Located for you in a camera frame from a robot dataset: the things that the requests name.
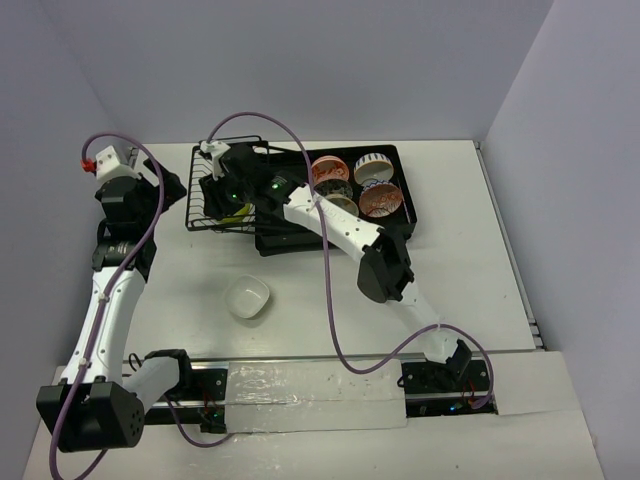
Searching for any black leaf pattern bowl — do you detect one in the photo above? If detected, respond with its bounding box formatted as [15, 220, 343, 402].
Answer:
[315, 179, 353, 199]

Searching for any white bowl pink rim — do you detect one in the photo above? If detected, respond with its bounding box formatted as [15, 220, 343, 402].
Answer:
[353, 152, 394, 185]

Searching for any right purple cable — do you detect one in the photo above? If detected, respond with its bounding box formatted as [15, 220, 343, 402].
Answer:
[205, 112, 495, 412]

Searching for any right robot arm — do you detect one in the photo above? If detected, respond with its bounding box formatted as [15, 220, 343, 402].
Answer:
[199, 141, 471, 391]

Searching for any green bowl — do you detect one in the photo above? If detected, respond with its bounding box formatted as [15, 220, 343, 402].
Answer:
[219, 204, 253, 224]

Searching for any orange blue geometric bowl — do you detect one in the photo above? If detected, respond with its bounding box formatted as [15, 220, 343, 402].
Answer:
[358, 180, 403, 218]

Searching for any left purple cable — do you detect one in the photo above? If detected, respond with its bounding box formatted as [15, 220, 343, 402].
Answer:
[49, 132, 236, 480]

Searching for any white taped sheet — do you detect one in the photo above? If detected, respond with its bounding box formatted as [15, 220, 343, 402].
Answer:
[225, 360, 407, 433]

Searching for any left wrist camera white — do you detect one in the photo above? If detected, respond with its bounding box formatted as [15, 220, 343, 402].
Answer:
[81, 146, 138, 185]

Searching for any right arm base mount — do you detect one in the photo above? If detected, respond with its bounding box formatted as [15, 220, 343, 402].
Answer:
[397, 359, 497, 418]

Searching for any purple cable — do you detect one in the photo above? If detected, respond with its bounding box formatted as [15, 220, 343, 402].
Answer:
[49, 132, 236, 480]
[205, 112, 495, 412]

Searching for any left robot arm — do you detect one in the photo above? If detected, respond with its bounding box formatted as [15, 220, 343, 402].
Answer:
[36, 159, 196, 453]

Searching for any black wire plate rack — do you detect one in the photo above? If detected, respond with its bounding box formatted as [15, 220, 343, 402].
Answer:
[185, 143, 255, 235]

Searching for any orange floral bowl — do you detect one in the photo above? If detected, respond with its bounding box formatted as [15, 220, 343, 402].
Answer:
[311, 155, 350, 184]

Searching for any white square bowl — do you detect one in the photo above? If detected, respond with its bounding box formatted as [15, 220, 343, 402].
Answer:
[223, 274, 271, 319]

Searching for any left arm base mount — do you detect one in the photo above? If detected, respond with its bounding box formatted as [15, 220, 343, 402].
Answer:
[124, 354, 229, 434]

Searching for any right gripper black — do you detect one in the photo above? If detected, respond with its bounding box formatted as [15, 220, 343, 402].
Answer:
[198, 167, 253, 223]

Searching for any leaf pattern white bowl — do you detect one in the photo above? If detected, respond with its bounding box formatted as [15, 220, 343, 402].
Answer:
[326, 195, 359, 217]

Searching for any black dish rack tray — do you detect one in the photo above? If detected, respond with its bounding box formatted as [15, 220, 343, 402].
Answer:
[253, 144, 419, 258]

